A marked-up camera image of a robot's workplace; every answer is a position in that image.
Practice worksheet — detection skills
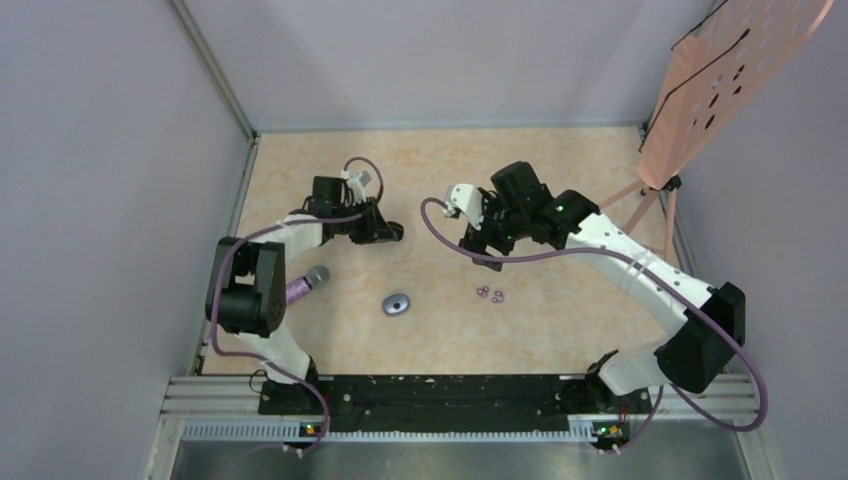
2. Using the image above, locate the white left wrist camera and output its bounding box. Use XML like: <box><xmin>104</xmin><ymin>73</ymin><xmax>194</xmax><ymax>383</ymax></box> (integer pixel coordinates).
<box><xmin>341</xmin><ymin>170</ymin><xmax>371</xmax><ymax>205</ymax></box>

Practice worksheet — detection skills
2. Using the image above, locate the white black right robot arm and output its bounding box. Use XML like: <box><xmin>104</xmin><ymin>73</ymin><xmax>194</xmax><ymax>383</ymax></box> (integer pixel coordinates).
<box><xmin>444</xmin><ymin>161</ymin><xmax>746</xmax><ymax>412</ymax></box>

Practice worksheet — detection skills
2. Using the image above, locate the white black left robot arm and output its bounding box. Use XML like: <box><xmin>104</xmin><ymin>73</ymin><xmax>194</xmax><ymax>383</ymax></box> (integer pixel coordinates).
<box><xmin>205</xmin><ymin>172</ymin><xmax>404</xmax><ymax>415</ymax></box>

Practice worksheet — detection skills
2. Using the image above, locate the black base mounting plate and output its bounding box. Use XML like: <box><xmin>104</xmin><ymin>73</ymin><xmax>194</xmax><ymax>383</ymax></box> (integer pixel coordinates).
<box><xmin>258</xmin><ymin>374</ymin><xmax>650</xmax><ymax>433</ymax></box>

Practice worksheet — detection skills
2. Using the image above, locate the aluminium frame rail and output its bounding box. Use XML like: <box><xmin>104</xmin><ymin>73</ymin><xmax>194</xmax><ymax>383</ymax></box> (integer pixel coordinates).
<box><xmin>161</xmin><ymin>374</ymin><xmax>760</xmax><ymax>449</ymax></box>

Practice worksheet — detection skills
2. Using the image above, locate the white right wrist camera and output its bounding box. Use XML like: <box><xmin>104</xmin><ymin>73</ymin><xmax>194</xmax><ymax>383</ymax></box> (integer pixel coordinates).
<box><xmin>443</xmin><ymin>183</ymin><xmax>484</xmax><ymax>230</ymax></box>

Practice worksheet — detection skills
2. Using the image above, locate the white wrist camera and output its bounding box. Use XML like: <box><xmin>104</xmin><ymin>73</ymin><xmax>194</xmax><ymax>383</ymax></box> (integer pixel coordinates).
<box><xmin>341</xmin><ymin>170</ymin><xmax>371</xmax><ymax>205</ymax></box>
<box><xmin>443</xmin><ymin>183</ymin><xmax>484</xmax><ymax>230</ymax></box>

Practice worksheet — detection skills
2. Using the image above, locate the purple glitter microphone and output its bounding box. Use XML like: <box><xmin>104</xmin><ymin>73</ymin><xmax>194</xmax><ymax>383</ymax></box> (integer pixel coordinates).
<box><xmin>285</xmin><ymin>265</ymin><xmax>330</xmax><ymax>305</ymax></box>

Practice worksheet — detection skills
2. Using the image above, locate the glossy black charging case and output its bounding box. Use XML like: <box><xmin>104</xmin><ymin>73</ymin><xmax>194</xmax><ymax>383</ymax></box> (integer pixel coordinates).
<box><xmin>375</xmin><ymin>221</ymin><xmax>405</xmax><ymax>243</ymax></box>

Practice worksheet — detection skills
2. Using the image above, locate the pink music stand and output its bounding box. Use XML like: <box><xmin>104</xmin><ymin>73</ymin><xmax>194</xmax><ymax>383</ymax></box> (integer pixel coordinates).
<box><xmin>601</xmin><ymin>0</ymin><xmax>833</xmax><ymax>260</ymax></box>

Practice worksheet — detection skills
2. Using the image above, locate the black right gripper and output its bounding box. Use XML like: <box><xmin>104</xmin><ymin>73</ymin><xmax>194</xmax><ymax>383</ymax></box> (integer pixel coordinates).
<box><xmin>459</xmin><ymin>190</ymin><xmax>529</xmax><ymax>271</ymax></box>

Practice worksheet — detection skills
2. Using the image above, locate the grey purple charging case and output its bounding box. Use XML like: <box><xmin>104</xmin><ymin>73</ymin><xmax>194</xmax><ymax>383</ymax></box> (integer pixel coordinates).
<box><xmin>381</xmin><ymin>293</ymin><xmax>411</xmax><ymax>317</ymax></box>

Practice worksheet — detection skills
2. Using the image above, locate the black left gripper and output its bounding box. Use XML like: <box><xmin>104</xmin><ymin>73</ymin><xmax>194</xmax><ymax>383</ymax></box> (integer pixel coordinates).
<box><xmin>333</xmin><ymin>196</ymin><xmax>397</xmax><ymax>245</ymax></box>

